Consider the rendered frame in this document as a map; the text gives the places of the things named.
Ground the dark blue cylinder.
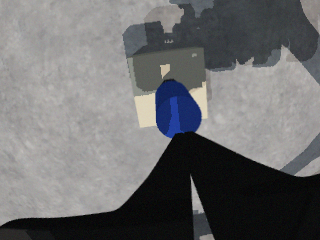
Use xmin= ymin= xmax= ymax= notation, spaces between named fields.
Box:
xmin=155 ymin=80 xmax=203 ymax=139

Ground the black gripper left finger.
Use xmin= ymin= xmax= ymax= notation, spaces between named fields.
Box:
xmin=0 ymin=132 xmax=195 ymax=240

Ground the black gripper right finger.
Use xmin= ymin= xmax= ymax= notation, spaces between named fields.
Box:
xmin=184 ymin=131 xmax=320 ymax=240

